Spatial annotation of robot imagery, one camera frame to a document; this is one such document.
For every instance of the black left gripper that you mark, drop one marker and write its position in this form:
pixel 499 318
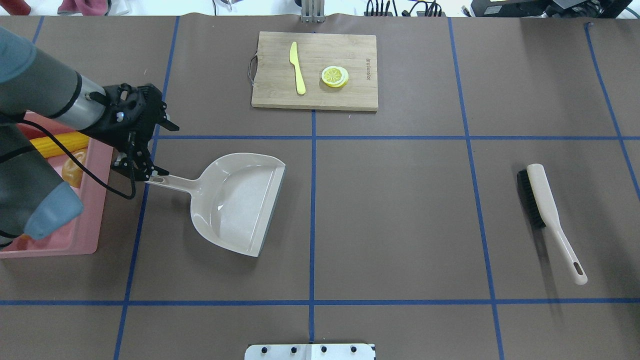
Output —
pixel 107 131

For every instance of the brown toy potato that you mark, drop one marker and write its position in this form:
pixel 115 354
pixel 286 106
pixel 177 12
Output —
pixel 71 172

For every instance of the yellow toy corn cob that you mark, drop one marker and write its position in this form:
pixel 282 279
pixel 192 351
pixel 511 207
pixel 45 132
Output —
pixel 71 141

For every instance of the beige plastic dustpan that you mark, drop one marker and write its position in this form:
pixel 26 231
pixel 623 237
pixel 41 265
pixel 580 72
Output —
pixel 232 202

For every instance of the beige hand brush black bristles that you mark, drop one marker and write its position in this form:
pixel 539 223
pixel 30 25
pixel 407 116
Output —
pixel 541 209

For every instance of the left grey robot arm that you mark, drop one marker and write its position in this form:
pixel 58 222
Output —
pixel 46 107

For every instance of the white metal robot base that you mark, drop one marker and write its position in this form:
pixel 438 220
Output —
pixel 312 351

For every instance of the pink plastic bin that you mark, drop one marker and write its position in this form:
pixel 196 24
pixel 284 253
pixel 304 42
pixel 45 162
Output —
pixel 79 236

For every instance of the wooden cutting board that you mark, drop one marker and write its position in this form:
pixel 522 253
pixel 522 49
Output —
pixel 274 78

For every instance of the yellow plastic knife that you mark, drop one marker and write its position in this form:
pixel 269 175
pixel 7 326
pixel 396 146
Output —
pixel 300 85

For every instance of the red cloth at table edge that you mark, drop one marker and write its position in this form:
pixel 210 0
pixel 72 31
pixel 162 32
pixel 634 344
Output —
pixel 66 7

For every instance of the yellow lemon slices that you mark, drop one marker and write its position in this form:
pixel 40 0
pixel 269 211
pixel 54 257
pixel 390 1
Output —
pixel 335 76

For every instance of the black equipment at table corner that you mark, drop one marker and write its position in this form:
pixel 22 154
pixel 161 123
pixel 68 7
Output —
pixel 563 9

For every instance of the grey metal camera post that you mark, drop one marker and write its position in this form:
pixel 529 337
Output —
pixel 312 11

